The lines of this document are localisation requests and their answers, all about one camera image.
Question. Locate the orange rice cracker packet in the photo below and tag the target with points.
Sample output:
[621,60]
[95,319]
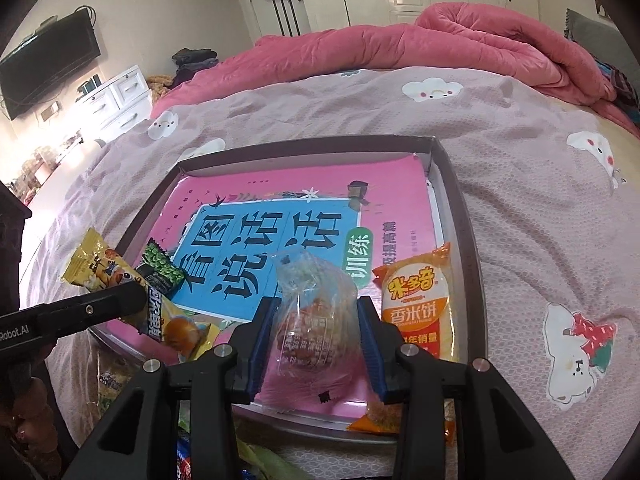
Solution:
[420,300]

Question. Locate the pile of dark clothes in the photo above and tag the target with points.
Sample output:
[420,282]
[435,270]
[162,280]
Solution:
[195,62]

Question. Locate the black television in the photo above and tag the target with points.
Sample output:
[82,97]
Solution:
[45,70]

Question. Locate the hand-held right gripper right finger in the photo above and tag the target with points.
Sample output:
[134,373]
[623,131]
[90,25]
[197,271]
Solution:
[372,355]

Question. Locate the grey padded headboard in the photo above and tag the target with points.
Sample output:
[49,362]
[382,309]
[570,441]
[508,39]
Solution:
[600,35]

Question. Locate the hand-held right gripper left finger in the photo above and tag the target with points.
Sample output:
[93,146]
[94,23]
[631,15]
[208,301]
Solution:
[262,350]

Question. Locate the white desk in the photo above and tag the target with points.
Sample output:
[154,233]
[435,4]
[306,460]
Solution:
[50,170]

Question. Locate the white drawer cabinet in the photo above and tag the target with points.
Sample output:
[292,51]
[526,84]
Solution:
[120,105]

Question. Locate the dark grey shallow box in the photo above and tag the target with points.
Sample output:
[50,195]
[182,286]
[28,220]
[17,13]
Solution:
[472,280]

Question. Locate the beige bed sheet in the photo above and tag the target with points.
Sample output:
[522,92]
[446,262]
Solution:
[622,132]

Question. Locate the clear pastry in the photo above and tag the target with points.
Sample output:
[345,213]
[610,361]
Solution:
[312,320]

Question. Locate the pink quilt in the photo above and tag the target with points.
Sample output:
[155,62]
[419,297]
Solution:
[400,45]

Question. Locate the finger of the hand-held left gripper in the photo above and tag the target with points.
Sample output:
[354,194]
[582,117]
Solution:
[100,307]

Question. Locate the person's left hand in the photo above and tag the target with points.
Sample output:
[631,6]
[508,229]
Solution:
[30,415]

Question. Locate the pink book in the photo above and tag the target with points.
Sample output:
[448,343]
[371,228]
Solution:
[390,200]

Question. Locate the tan knitted cloth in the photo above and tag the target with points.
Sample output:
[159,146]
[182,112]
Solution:
[160,90]

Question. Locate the green pea snack packet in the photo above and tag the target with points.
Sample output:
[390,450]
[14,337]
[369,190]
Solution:
[162,267]

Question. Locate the blue snack packet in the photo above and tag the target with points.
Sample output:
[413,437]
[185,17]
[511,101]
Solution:
[186,460]

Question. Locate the striped clothes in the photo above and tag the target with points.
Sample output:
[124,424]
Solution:
[622,90]

